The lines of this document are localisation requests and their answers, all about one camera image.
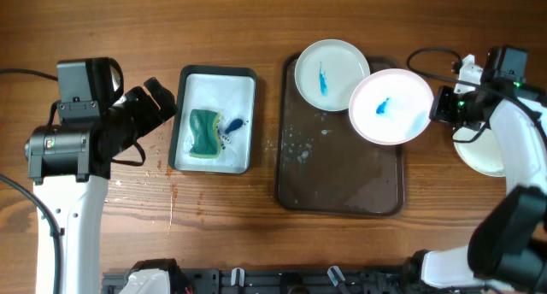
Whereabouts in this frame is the white plate top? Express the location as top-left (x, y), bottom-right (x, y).
top-left (294, 39), bottom-right (371, 112)

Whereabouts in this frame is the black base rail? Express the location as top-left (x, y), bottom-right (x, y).
top-left (101, 259), bottom-right (435, 294)

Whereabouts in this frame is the white plate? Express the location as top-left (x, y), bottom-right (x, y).
top-left (348, 68), bottom-right (433, 145)
top-left (453, 127), bottom-right (506, 178)
top-left (294, 39), bottom-right (371, 112)

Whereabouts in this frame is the dark rectangular sponge tray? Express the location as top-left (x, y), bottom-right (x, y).
top-left (168, 65), bottom-right (256, 174)

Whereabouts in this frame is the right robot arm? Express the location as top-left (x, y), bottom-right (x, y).
top-left (400, 45), bottom-right (546, 293)

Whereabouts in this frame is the green and yellow sponge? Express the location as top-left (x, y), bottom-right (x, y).
top-left (189, 109), bottom-right (221, 159)

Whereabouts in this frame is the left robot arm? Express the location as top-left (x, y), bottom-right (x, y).
top-left (26, 57), bottom-right (177, 293)

